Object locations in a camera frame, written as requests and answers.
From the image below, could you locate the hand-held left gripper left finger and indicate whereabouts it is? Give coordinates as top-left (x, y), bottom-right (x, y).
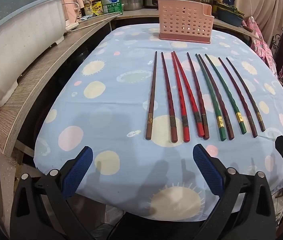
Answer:
top-left (10, 146), bottom-right (94, 240)

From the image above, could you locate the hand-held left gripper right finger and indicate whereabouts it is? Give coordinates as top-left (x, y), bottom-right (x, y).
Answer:
top-left (193, 144), bottom-right (277, 240)

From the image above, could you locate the green chopstick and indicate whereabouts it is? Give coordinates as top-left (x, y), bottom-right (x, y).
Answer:
top-left (205, 53), bottom-right (247, 135)
top-left (195, 53), bottom-right (227, 141)

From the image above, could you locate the dark brown chopstick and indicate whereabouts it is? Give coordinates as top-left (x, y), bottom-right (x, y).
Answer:
top-left (226, 57), bottom-right (266, 132)

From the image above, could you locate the dark red patterned chopstick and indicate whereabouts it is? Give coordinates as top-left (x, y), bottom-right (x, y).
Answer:
top-left (160, 52), bottom-right (178, 143)
top-left (186, 52), bottom-right (210, 140)

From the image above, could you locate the pink perforated utensil basket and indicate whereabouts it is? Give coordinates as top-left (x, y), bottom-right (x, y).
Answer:
top-left (158, 0), bottom-right (214, 44)

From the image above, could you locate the blue planet print tablecloth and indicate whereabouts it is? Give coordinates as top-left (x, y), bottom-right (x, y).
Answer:
top-left (33, 24), bottom-right (283, 222)

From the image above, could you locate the wooden counter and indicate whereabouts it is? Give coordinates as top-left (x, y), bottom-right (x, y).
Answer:
top-left (0, 7), bottom-right (262, 157)

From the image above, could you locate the black metal rack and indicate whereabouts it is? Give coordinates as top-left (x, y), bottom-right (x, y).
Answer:
top-left (269, 27), bottom-right (283, 55)

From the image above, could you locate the pink floral cloth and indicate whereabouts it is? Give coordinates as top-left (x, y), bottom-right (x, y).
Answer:
top-left (241, 16), bottom-right (278, 78)

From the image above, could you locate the white dish drainer with lid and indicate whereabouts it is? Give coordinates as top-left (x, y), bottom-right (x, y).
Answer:
top-left (0, 0), bottom-right (64, 108)

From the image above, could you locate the dark green tray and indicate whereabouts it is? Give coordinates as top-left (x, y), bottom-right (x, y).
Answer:
top-left (216, 2), bottom-right (245, 27)

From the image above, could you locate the soy sauce bottle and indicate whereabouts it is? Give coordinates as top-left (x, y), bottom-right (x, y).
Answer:
top-left (84, 0), bottom-right (94, 17)

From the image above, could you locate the yellow seasoning packet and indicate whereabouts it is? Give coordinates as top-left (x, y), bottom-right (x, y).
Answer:
top-left (93, 2), bottom-right (104, 15)

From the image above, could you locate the pink electric kettle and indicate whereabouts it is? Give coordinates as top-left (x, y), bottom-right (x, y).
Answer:
top-left (62, 0), bottom-right (85, 30)

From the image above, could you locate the green detergent bag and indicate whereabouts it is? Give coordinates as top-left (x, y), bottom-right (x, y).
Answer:
top-left (100, 0), bottom-right (124, 15)

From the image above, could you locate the steel pot with lid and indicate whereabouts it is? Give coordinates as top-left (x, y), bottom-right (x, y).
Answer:
top-left (122, 0), bottom-right (144, 11)

